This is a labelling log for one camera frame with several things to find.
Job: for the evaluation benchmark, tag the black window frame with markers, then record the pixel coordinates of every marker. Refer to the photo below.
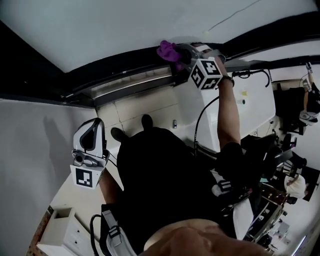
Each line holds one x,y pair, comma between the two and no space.
25,62

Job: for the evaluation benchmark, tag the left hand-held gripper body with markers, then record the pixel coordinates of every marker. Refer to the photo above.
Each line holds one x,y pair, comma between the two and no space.
83,176

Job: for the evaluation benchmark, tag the small yellow object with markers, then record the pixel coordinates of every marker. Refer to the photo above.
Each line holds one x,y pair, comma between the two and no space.
244,93

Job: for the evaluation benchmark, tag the person's left black shoe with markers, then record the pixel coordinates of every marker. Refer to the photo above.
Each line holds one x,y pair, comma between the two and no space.
117,134

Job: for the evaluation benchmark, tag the person's right black shoe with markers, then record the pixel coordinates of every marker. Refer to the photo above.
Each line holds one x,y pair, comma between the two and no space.
147,121

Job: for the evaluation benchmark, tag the person's black clothing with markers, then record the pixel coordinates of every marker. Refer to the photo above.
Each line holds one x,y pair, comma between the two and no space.
162,175

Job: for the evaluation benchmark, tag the black wristband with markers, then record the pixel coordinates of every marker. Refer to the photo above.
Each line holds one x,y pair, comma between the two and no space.
228,80

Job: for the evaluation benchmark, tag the black office chair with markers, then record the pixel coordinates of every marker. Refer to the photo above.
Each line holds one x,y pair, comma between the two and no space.
272,155

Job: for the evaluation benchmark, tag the person's black shoe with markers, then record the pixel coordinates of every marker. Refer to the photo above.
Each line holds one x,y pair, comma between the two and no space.
117,134
147,121

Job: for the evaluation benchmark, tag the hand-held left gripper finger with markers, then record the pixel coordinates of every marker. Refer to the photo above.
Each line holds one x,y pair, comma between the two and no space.
100,140
78,140

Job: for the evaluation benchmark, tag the black chest-mounted device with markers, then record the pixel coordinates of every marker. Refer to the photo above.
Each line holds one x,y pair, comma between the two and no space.
232,197

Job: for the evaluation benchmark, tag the small blue object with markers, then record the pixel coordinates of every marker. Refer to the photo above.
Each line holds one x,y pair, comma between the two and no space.
175,124

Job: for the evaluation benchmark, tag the large frosted window pane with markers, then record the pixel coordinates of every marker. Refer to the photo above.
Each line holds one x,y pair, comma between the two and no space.
100,30

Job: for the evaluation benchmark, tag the person's face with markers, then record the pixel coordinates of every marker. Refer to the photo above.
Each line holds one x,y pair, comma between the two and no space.
200,240

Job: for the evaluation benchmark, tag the small dark round object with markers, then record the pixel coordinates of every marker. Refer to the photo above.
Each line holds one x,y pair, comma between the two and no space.
241,101

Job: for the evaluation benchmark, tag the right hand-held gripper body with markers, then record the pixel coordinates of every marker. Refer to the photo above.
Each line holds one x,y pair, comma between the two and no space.
206,73

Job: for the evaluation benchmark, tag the person's right hand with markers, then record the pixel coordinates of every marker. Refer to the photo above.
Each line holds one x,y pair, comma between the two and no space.
223,70

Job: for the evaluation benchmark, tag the white cabinet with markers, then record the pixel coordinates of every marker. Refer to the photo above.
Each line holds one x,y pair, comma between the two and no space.
62,232

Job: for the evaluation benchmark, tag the dark shelf cart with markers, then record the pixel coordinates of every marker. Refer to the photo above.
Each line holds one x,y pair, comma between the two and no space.
270,220

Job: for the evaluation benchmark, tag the purple cloth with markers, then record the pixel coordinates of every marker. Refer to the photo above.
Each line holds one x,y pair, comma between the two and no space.
167,51

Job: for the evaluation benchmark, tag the person's left forearm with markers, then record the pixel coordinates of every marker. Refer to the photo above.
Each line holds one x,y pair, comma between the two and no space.
110,190

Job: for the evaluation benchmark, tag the person's right forearm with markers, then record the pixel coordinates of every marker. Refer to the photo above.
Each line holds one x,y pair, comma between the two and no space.
228,112

